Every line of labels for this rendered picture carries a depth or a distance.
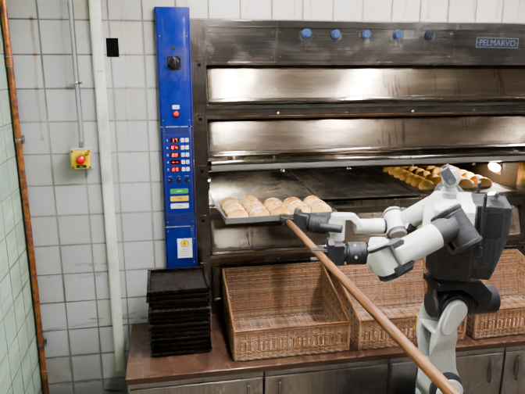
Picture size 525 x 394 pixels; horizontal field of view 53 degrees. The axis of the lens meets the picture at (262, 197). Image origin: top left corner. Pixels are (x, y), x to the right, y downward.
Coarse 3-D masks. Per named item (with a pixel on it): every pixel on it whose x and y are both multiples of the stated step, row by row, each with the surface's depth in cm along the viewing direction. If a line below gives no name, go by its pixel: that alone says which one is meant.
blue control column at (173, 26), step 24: (168, 24) 246; (168, 48) 249; (168, 72) 251; (168, 96) 254; (168, 120) 256; (192, 120) 259; (192, 144) 261; (192, 168) 264; (192, 192) 267; (168, 216) 268; (192, 216) 270; (168, 240) 271; (192, 240) 273; (168, 264) 274; (192, 264) 276
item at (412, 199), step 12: (480, 192) 305; (492, 192) 305; (504, 192) 305; (516, 192) 305; (336, 204) 285; (348, 204) 287; (360, 204) 288; (372, 204) 289; (384, 204) 291; (396, 204) 292; (408, 204) 293
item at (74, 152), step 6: (72, 150) 248; (78, 150) 248; (84, 150) 249; (90, 150) 249; (72, 156) 248; (84, 156) 249; (90, 156) 250; (72, 162) 249; (84, 162) 250; (90, 162) 250; (72, 168) 250; (78, 168) 250; (84, 168) 251; (90, 168) 251
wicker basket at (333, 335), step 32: (224, 288) 267; (256, 288) 282; (288, 288) 285; (320, 288) 288; (224, 320) 278; (256, 320) 280; (288, 320) 279; (320, 320) 280; (256, 352) 243; (288, 352) 246; (320, 352) 248
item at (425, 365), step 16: (288, 224) 237; (304, 240) 216; (320, 256) 198; (336, 272) 183; (352, 288) 170; (368, 304) 159; (384, 320) 149; (400, 336) 140; (416, 352) 133; (432, 368) 126; (448, 384) 119
